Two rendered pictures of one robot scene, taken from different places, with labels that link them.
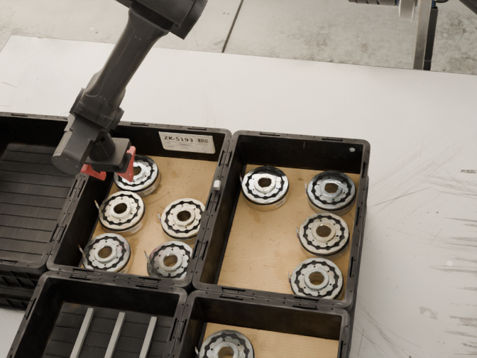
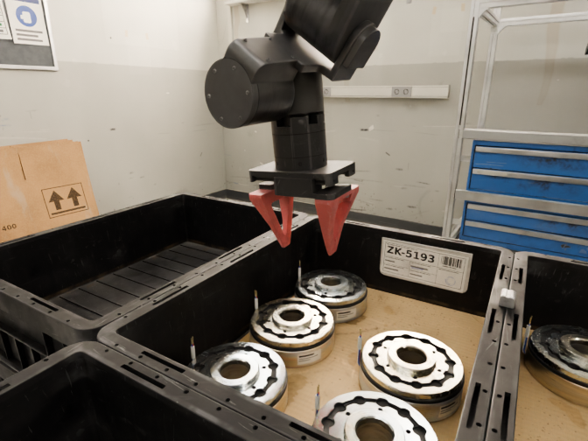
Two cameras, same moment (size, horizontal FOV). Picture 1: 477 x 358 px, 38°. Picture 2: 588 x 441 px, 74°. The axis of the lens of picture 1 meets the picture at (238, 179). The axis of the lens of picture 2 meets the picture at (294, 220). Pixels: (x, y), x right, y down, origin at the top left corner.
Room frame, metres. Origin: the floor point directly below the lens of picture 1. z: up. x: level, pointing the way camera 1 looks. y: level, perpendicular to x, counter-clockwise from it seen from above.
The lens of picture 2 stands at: (0.52, 0.18, 1.12)
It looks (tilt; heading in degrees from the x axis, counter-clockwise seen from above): 18 degrees down; 11
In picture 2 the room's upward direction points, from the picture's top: straight up
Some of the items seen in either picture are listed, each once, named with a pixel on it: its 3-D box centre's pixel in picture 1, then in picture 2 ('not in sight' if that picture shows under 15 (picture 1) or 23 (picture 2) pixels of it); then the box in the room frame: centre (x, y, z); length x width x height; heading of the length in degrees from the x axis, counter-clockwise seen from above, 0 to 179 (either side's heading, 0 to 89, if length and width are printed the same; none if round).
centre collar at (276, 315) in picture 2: (121, 209); (291, 317); (0.93, 0.26, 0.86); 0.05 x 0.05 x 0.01
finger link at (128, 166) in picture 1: (118, 166); (318, 213); (0.94, 0.23, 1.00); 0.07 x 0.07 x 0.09; 68
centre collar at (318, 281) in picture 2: (135, 171); (331, 283); (1.03, 0.23, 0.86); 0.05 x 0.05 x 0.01
